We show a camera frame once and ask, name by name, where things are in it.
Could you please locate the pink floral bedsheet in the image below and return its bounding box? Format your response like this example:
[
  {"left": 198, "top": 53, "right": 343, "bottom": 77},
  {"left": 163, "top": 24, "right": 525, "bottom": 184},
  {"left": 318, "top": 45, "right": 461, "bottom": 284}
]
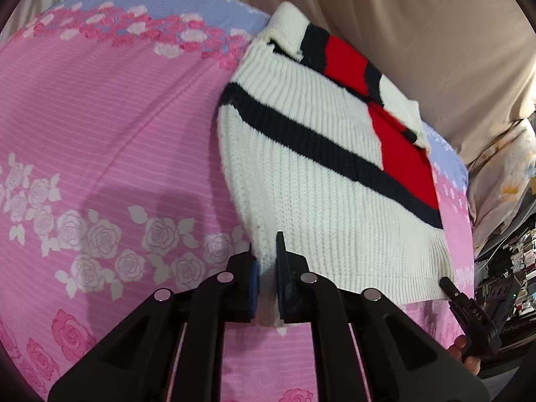
[{"left": 0, "top": 0, "right": 477, "bottom": 402}]

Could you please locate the white knit striped sweater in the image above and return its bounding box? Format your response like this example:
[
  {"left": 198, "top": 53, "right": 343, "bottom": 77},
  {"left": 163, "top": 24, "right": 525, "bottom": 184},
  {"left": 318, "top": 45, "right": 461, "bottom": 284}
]
[{"left": 215, "top": 1, "right": 457, "bottom": 328}]

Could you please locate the beige backdrop cloth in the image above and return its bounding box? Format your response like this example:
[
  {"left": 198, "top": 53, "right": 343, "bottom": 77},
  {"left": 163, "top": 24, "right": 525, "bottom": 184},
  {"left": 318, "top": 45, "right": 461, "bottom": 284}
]
[{"left": 90, "top": 0, "right": 536, "bottom": 166}]

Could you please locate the dark cluttered shelf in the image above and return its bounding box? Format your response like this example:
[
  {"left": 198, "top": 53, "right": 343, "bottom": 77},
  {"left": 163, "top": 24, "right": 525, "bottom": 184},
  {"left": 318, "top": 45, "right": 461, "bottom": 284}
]
[{"left": 473, "top": 193, "right": 536, "bottom": 344}]

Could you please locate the pale floral cloth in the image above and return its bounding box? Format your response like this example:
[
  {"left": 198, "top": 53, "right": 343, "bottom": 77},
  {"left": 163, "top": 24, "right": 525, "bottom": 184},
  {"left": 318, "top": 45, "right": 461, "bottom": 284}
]
[{"left": 466, "top": 116, "right": 536, "bottom": 257}]

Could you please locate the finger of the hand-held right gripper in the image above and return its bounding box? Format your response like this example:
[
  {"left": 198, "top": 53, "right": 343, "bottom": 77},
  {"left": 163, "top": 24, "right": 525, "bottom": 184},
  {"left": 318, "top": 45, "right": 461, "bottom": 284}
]
[{"left": 439, "top": 277, "right": 465, "bottom": 308}]

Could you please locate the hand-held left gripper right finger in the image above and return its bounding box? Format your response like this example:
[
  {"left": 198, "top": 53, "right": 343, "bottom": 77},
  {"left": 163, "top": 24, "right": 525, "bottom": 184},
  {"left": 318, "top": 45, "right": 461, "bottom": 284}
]
[{"left": 274, "top": 231, "right": 490, "bottom": 402}]

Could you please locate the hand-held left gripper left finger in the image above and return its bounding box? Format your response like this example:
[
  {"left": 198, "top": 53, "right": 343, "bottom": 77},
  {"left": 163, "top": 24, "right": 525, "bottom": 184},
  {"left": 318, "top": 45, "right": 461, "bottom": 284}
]
[{"left": 47, "top": 252, "right": 262, "bottom": 402}]

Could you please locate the person's right hand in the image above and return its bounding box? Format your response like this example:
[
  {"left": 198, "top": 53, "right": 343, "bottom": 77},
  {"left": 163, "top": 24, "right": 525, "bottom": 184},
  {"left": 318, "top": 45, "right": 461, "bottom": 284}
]
[{"left": 446, "top": 334, "right": 483, "bottom": 377}]

